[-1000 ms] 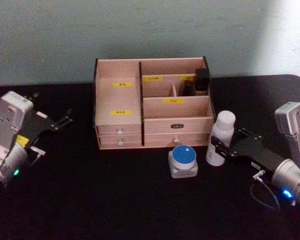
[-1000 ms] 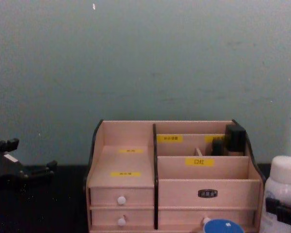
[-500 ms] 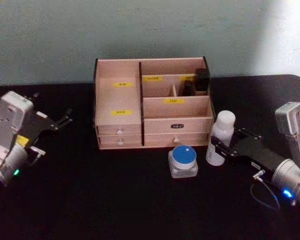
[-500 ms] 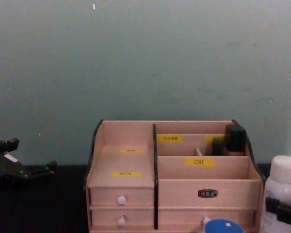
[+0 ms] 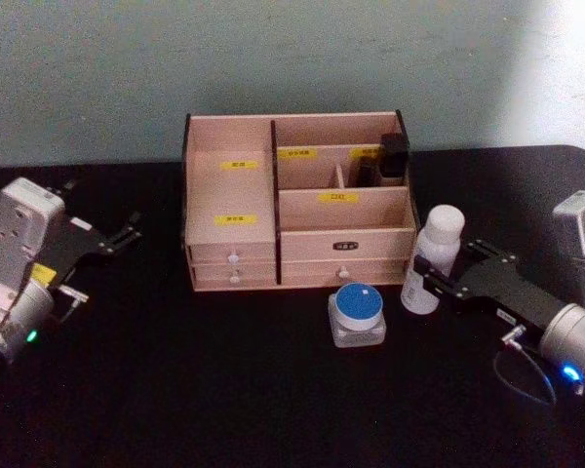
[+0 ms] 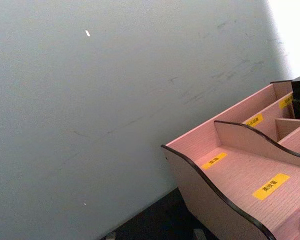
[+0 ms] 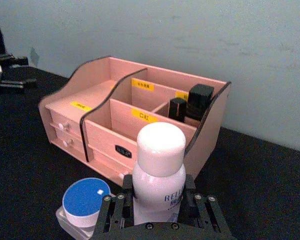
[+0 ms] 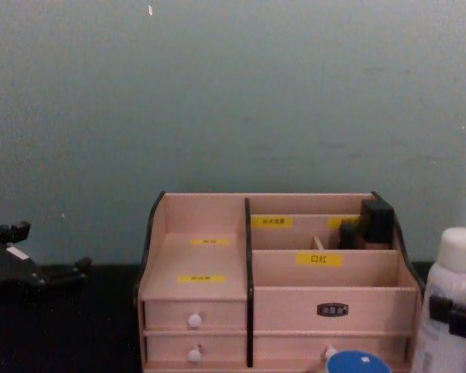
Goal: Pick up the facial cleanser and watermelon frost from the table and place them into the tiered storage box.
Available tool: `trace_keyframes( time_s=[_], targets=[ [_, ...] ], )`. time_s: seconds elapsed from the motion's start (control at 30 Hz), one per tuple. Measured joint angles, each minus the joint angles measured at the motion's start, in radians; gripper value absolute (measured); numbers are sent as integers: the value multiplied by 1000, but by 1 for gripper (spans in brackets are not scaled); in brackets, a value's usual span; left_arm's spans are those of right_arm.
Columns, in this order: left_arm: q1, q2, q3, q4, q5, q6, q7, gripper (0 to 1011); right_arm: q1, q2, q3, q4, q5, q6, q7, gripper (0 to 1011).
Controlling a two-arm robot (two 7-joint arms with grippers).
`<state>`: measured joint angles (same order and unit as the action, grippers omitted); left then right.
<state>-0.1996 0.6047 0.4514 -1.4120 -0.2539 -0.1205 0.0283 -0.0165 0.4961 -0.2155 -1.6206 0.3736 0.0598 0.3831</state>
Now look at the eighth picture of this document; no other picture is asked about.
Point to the light wooden desk organizer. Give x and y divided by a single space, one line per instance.
326 307

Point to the tall black cosmetic bottle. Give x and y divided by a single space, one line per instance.
377 221

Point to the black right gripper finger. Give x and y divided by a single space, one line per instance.
456 318

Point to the small wooden drawer white knob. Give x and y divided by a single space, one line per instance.
221 314
221 349

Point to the wide wooden drawer white knob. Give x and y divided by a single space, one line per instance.
287 347

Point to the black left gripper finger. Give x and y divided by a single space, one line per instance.
68 271
11 230

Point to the short black cosmetic bottle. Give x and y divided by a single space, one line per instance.
348 235

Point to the white plastic bottle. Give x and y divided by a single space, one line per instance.
452 272

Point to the round blue lid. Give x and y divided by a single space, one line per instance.
353 364

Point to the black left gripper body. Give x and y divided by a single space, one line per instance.
4 268

